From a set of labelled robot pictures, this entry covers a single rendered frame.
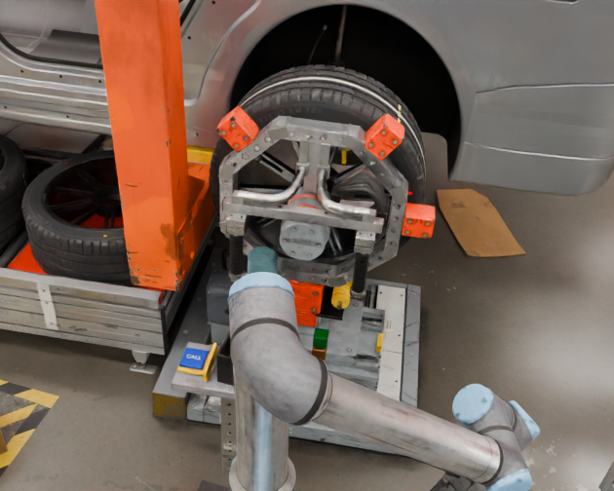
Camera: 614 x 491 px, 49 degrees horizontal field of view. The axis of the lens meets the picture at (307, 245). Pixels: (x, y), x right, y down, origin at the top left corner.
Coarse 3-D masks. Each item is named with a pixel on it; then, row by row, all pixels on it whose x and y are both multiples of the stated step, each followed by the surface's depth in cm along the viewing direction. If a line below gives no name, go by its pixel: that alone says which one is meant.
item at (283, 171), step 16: (256, 160) 201; (272, 160) 200; (240, 176) 207; (256, 176) 227; (288, 176) 203; (336, 176) 201; (256, 192) 224; (272, 192) 207; (384, 192) 201; (256, 224) 215; (272, 224) 223; (384, 224) 208; (272, 240) 218; (336, 240) 214; (352, 240) 220; (320, 256) 218; (336, 256) 216; (352, 256) 215
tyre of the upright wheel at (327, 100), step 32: (320, 64) 200; (256, 96) 195; (288, 96) 186; (320, 96) 184; (352, 96) 186; (384, 96) 196; (416, 128) 204; (416, 160) 192; (416, 192) 197; (288, 256) 219
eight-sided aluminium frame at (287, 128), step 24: (288, 120) 184; (312, 120) 185; (264, 144) 185; (336, 144) 182; (360, 144) 180; (240, 168) 191; (384, 168) 184; (384, 240) 205; (288, 264) 215; (312, 264) 214
